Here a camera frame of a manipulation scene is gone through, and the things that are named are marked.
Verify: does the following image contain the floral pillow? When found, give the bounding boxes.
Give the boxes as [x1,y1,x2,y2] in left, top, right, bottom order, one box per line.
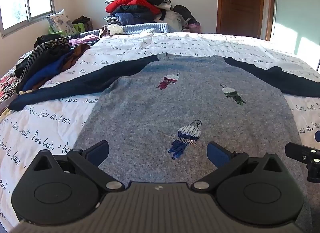
[46,9,77,36]

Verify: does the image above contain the brown wooden door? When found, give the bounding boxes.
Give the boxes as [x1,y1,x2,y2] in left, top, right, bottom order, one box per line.
[216,0,275,41]

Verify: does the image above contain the red floral cloth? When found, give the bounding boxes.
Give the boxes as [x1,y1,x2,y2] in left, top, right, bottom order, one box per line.
[0,73,20,106]

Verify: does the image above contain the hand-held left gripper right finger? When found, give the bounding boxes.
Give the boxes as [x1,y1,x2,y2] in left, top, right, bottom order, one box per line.
[190,141,290,194]

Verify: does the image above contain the frosted sliding door floral trim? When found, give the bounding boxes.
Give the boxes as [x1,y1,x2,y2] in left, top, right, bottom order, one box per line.
[270,0,320,71]

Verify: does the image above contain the pile of striped dark clothes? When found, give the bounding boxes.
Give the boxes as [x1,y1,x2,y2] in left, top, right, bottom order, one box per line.
[14,35,100,96]

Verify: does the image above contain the dark bag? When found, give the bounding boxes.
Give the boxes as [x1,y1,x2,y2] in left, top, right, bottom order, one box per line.
[72,16,93,31]

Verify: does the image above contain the white crumpled cloth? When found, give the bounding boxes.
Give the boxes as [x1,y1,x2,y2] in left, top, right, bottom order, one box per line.
[107,24,124,35]

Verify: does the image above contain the light blue quilted blanket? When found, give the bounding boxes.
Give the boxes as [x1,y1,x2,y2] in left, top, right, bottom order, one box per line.
[104,22,168,34]

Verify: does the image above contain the tall clothes heap with red jacket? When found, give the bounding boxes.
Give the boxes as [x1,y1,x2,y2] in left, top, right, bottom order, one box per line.
[104,0,202,33]

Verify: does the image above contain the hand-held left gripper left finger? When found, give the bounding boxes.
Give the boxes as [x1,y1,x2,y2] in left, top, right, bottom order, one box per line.
[25,140,125,194]

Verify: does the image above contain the white script-printed bedspread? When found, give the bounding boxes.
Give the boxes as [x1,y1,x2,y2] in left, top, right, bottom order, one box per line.
[0,31,320,226]

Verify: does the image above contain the grey sweater with navy sleeves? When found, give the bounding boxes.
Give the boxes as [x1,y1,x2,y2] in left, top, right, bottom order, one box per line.
[8,52,320,233]

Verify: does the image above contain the green plastic chair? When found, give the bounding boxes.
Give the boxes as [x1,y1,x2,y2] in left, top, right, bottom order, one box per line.
[48,22,87,36]

